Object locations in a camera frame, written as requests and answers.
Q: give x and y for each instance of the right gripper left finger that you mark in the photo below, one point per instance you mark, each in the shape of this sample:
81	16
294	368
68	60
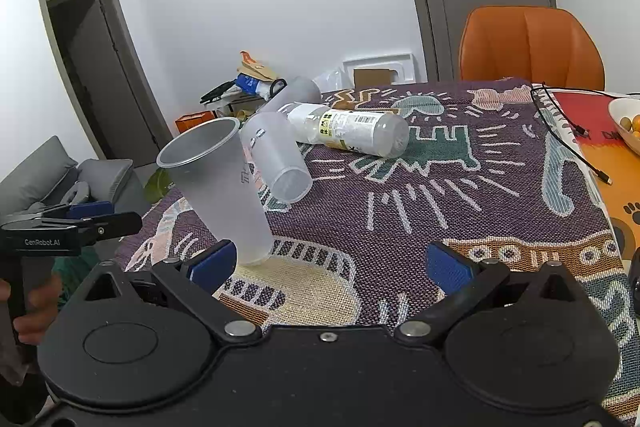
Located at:
135	340

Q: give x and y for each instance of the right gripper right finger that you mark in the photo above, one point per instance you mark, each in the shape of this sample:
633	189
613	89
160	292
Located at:
521	341

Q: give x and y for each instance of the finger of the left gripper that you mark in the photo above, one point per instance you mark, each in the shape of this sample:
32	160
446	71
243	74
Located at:
69	211

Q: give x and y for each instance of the frosted plastic cup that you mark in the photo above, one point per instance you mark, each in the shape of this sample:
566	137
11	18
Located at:
297	90
208	166

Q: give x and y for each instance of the frosted cup with stickers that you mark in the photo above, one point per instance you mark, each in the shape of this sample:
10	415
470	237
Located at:
270	140

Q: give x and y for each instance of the person's left hand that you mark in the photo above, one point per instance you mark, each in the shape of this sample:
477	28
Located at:
43	302

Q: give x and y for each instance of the grey sofa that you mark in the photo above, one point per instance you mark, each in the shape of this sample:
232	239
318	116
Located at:
48	177

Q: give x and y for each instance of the orange box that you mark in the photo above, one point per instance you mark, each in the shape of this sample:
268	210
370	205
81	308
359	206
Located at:
189	121

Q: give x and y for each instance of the dark open doorway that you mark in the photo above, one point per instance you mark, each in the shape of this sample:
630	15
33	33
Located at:
104	79

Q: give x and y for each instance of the patterned woven tablecloth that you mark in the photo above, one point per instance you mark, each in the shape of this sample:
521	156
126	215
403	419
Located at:
484	173

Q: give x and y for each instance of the red orange table mat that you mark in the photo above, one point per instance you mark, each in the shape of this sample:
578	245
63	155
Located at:
612	150

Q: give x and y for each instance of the black shelf rack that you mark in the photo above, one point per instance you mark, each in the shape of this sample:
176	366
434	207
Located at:
228	98

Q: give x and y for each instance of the paper bag on rack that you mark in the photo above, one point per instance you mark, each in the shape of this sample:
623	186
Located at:
255	69

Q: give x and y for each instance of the white bowl of oranges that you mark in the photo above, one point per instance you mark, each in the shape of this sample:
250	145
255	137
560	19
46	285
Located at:
627	119

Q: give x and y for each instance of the clear plastic bottle yellow label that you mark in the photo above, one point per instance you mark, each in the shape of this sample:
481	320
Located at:
382	135

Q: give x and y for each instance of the orange chair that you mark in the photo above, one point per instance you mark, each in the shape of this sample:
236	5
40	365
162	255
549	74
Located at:
533	43

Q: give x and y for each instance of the clear plastic bag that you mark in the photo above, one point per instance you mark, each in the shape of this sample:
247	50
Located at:
333	80

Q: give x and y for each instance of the white framed board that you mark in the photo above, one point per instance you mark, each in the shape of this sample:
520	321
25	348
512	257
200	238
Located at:
402	64

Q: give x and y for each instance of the cardboard box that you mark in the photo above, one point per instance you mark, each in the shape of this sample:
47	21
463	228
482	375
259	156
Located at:
372	78

